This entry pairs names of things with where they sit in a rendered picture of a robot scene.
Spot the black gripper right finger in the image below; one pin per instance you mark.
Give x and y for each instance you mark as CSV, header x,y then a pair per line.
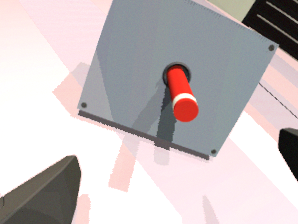
x,y
288,146

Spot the red peg with white band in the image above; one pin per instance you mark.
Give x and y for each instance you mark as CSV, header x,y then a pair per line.
x,y
184,105

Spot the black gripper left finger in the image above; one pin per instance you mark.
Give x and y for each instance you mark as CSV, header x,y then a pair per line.
x,y
48,198

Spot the grey square panel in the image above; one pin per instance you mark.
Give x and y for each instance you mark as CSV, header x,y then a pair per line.
x,y
141,39

